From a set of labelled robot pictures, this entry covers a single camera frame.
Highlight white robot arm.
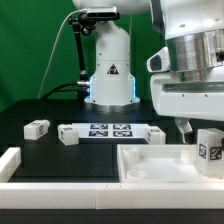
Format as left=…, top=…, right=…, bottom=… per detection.
left=72, top=0, right=224, bottom=134

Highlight marker tag sheet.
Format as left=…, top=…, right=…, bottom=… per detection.
left=72, top=123, right=148, bottom=138

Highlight black cables at base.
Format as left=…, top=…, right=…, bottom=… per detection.
left=39, top=82, right=90, bottom=100

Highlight white front fence bar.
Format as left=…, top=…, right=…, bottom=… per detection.
left=0, top=183, right=224, bottom=209

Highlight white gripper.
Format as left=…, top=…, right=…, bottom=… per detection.
left=150, top=72, right=224, bottom=144

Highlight grey camera on mount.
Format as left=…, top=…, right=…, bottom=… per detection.
left=86, top=6, right=117, bottom=19

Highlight white square tabletop part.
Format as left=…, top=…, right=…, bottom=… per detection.
left=117, top=144, right=224, bottom=183

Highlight white camera cable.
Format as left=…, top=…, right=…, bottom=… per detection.
left=36, top=9, right=88, bottom=100

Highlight white left fence block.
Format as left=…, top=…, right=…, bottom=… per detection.
left=0, top=147, right=21, bottom=183

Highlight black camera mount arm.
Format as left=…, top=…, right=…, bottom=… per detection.
left=67, top=13, right=98, bottom=101

